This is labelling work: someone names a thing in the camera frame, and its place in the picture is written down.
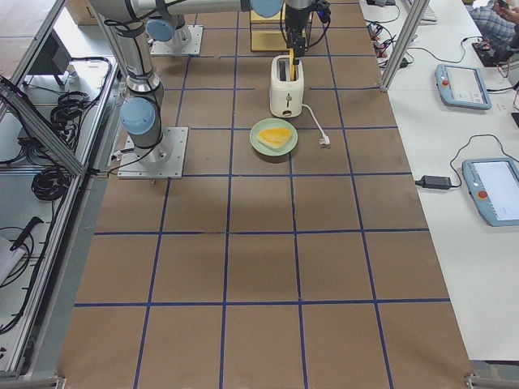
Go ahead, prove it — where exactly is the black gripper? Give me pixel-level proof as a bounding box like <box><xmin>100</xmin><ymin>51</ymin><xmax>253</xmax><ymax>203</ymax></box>
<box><xmin>285</xmin><ymin>0</ymin><xmax>314</xmax><ymax>65</ymax></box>

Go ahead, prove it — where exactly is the yellow toast slice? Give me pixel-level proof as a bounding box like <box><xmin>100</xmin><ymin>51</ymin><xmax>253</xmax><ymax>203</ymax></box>
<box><xmin>289</xmin><ymin>49</ymin><xmax>298</xmax><ymax>82</ymax></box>

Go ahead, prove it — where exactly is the white toaster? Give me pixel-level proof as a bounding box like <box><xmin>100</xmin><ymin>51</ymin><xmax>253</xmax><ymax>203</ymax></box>
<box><xmin>269</xmin><ymin>55</ymin><xmax>304</xmax><ymax>118</ymax></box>

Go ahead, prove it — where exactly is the green plate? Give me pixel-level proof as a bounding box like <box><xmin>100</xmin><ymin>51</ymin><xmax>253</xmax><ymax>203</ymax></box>
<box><xmin>250</xmin><ymin>118</ymin><xmax>298</xmax><ymax>156</ymax></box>

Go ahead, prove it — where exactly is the yellow toast on plate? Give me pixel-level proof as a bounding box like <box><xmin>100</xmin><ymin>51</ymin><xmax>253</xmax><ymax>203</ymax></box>
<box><xmin>256</xmin><ymin>127</ymin><xmax>293</xmax><ymax>150</ymax></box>

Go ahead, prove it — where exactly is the upper blue teach pendant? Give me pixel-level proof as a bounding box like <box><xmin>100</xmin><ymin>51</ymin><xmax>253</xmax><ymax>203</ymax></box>
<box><xmin>435</xmin><ymin>64</ymin><xmax>492</xmax><ymax>110</ymax></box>

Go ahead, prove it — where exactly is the blue teach pendant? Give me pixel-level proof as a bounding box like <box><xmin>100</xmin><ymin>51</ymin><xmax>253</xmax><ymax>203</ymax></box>
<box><xmin>462</xmin><ymin>157</ymin><xmax>518</xmax><ymax>227</ymax></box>
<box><xmin>435</xmin><ymin>64</ymin><xmax>492</xmax><ymax>110</ymax></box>

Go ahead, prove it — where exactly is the black power adapter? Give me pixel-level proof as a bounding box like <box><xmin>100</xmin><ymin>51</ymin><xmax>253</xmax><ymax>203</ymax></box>
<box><xmin>414</xmin><ymin>175</ymin><xmax>453</xmax><ymax>190</ymax></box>

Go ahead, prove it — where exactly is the person in plaid shirt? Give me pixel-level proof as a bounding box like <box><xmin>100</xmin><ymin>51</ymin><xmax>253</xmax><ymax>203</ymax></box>
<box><xmin>463</xmin><ymin>1</ymin><xmax>516</xmax><ymax>48</ymax></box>

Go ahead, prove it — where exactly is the cardboard box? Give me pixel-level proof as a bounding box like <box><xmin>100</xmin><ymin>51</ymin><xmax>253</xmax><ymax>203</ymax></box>
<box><xmin>65</xmin><ymin>0</ymin><xmax>98</xmax><ymax>26</ymax></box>

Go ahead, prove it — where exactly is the black monitor left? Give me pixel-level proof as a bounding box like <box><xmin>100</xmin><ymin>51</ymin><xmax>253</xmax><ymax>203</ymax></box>
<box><xmin>22</xmin><ymin>29</ymin><xmax>71</xmax><ymax>88</ymax></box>

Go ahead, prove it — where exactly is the lower blue teach pendant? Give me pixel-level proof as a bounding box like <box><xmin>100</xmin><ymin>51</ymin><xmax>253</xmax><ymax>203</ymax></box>
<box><xmin>462</xmin><ymin>157</ymin><xmax>518</xmax><ymax>227</ymax></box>

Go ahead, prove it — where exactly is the yellow wire rack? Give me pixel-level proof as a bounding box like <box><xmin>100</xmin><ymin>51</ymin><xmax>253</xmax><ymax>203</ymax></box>
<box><xmin>250</xmin><ymin>6</ymin><xmax>287</xmax><ymax>52</ymax></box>

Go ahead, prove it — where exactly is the white toaster power cord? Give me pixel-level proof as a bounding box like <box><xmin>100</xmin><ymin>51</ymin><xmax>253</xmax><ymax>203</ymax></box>
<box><xmin>302</xmin><ymin>103</ymin><xmax>332</xmax><ymax>147</ymax></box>

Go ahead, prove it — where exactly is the aluminium frame post right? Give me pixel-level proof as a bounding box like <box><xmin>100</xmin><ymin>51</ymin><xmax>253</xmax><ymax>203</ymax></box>
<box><xmin>380</xmin><ymin>0</ymin><xmax>429</xmax><ymax>92</ymax></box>

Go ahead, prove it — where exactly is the black cable coil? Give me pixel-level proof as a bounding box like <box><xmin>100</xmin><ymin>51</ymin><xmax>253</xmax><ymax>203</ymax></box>
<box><xmin>31</xmin><ymin>166</ymin><xmax>66</xmax><ymax>202</ymax></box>

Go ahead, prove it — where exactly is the aluminium frame beam left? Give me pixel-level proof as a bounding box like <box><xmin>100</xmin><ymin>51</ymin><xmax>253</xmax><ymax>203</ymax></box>
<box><xmin>1</xmin><ymin>76</ymin><xmax>86</xmax><ymax>176</ymax></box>

